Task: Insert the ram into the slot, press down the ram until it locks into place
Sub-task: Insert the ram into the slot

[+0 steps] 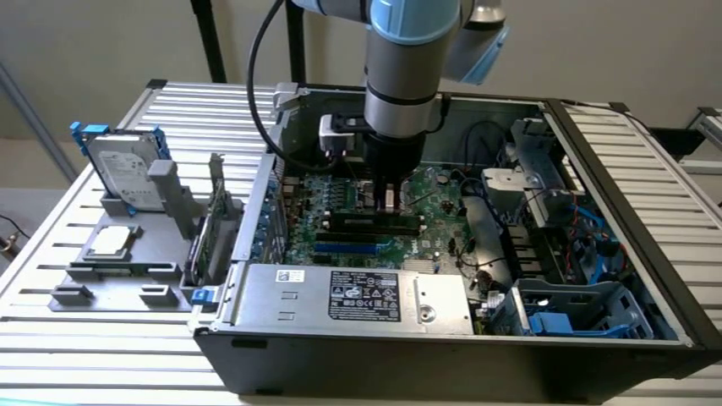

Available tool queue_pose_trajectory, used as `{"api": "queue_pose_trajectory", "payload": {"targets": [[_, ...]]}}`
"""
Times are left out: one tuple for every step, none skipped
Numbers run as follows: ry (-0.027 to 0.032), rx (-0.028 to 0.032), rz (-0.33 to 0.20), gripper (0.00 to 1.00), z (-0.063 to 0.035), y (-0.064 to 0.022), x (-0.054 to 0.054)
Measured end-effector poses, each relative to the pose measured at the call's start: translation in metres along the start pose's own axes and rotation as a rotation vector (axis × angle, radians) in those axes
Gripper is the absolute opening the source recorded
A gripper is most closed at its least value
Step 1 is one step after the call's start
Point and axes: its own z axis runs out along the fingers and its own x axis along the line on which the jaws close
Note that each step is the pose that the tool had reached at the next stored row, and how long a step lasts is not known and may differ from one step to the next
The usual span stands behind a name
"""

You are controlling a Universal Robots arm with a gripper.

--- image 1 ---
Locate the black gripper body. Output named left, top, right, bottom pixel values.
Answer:
left=363, top=131, right=427, bottom=182

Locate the black RAM stick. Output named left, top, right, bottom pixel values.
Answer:
left=328, top=211, right=426, bottom=232

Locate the black RAM slot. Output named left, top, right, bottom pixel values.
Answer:
left=312, top=229, right=418, bottom=245

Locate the blue RAM slot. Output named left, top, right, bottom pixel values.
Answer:
left=312, top=240, right=398, bottom=256

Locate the green motherboard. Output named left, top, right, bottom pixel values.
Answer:
left=280, top=163, right=512, bottom=293

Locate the metal disk bay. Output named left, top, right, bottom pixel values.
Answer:
left=479, top=117, right=588, bottom=226

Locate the silver power supply unit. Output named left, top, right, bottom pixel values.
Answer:
left=229, top=263, right=476, bottom=337

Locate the green graphics card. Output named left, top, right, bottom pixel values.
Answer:
left=185, top=152, right=237, bottom=285

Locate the black metal pole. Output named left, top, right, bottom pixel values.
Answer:
left=188, top=0, right=228, bottom=84
left=283, top=0, right=310, bottom=85

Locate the grey parts rack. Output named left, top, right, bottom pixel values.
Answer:
left=48, top=159, right=244, bottom=314

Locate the black open PC case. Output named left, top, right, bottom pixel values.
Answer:
left=187, top=82, right=722, bottom=397

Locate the blue grey drive cage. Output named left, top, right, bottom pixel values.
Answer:
left=487, top=276, right=661, bottom=340

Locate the silver hard disk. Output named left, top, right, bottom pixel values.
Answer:
left=84, top=134, right=164, bottom=211

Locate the silver CPU chip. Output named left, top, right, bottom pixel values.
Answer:
left=91, top=226, right=141, bottom=255

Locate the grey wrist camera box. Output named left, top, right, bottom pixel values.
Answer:
left=318, top=113, right=368, bottom=155

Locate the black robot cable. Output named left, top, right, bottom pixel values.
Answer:
left=245, top=0, right=343, bottom=171

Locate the blue data wire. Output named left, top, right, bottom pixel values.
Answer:
left=572, top=201, right=628, bottom=293

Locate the blue disk bracket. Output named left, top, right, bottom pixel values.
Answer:
left=69, top=121, right=172, bottom=215

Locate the thin black floor cable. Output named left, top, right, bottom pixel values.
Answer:
left=0, top=213, right=32, bottom=255

